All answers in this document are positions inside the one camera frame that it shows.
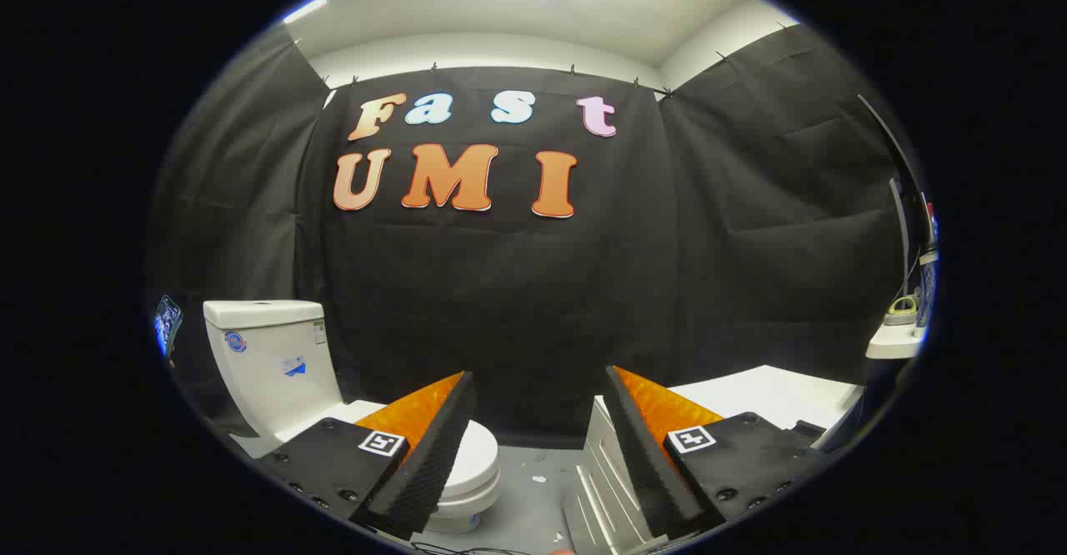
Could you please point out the white shelf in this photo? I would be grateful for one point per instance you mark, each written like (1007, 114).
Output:
(892, 345)

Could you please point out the black backdrop cloth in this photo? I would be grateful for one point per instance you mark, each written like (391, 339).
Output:
(517, 305)

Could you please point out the small grey green object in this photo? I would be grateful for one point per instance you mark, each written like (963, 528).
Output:
(900, 313)

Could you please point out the white toilet lid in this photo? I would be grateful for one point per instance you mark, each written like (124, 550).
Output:
(481, 453)

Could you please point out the smartphone with lit screen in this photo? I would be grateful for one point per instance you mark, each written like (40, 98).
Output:
(167, 326)

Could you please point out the white ceramic toilet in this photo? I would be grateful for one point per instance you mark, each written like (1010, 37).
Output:
(275, 372)

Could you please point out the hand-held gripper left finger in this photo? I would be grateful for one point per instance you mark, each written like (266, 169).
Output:
(433, 463)

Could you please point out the white drawer cabinet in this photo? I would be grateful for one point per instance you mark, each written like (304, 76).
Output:
(608, 480)

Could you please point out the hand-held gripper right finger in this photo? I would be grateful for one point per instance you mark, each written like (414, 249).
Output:
(646, 463)

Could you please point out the white toilet seat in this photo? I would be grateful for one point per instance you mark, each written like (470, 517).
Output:
(475, 495)

